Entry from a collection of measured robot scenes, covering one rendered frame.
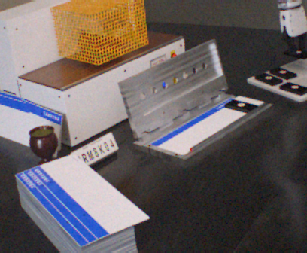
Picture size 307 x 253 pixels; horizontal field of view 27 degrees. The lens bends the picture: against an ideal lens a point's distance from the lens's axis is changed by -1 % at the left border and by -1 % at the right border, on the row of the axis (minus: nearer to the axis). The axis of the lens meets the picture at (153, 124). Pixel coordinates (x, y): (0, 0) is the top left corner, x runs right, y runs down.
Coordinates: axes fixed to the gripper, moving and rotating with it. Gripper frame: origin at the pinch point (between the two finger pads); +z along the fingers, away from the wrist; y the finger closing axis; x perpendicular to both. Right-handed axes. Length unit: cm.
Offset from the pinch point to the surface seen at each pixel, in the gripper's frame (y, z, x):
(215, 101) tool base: -41.7, 6.6, 2.3
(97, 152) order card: -91, 6, 0
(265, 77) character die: -16.2, 6.4, 2.7
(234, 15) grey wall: 116, 9, 153
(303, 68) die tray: 1.9, 8.1, 0.6
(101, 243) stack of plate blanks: -120, 9, -45
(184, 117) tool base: -58, 7, 0
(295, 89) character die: -17.8, 9.4, -11.7
